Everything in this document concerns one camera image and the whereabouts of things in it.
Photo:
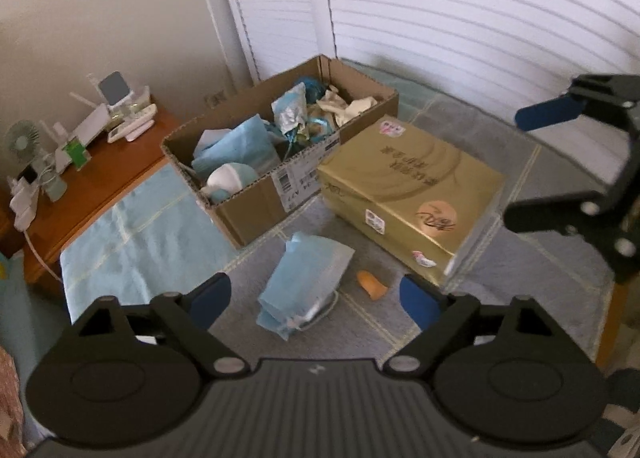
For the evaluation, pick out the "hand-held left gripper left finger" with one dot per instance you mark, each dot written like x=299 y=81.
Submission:
x=210 y=300

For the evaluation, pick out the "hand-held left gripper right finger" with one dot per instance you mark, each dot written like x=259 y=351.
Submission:
x=417 y=300

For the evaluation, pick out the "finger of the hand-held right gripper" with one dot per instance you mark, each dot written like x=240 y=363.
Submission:
x=545 y=218
x=545 y=112

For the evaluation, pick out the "cardboard box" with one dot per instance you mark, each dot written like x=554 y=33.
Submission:
x=260 y=208

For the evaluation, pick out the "white and blue plush toy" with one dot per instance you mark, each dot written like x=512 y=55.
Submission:
x=227 y=177

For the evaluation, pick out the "small orange cone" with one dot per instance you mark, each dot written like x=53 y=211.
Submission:
x=372 y=285

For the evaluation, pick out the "grey mat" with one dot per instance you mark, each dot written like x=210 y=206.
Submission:
x=500 y=298

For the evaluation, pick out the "light blue blanket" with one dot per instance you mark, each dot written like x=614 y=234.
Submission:
x=130 y=248

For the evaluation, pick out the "wooden furniture edge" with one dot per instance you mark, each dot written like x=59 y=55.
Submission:
x=615 y=318

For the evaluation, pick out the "gold tissue box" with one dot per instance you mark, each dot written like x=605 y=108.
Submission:
x=410 y=172

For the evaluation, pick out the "white louvred shutters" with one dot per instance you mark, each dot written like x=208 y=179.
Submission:
x=450 y=12

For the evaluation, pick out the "light blue cloth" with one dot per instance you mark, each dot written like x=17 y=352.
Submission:
x=245 y=147

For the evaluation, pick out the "wooden side table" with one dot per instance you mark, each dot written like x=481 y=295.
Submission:
x=100 y=177

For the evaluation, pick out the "green liquid bottle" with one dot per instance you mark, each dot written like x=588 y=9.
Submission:
x=75 y=150

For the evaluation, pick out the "white charger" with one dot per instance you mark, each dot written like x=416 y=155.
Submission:
x=22 y=198

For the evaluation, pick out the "white tablet stand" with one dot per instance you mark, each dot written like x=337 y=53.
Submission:
x=112 y=90

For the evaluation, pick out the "small mint desk fan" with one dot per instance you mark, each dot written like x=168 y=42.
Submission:
x=22 y=140

